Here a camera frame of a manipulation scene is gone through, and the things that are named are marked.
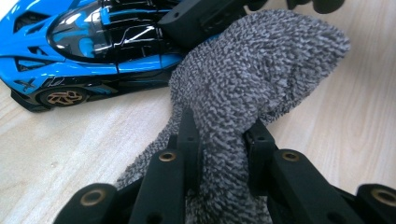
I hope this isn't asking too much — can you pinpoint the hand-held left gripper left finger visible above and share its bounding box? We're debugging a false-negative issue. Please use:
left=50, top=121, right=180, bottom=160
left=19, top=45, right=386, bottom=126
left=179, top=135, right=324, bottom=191
left=169, top=106, right=205, bottom=196

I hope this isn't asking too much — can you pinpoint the grey terry cloth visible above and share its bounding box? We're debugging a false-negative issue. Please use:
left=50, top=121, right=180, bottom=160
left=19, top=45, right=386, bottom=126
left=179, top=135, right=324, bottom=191
left=115, top=8, right=352, bottom=224

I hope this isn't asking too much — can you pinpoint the blue and black toy car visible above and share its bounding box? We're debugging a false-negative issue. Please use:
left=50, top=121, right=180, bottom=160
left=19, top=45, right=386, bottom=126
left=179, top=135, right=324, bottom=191
left=0, top=0, right=219, bottom=114

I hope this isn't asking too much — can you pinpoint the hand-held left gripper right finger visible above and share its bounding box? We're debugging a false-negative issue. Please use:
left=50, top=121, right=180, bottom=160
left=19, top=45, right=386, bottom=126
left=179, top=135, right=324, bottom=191
left=242, top=118, right=278, bottom=198

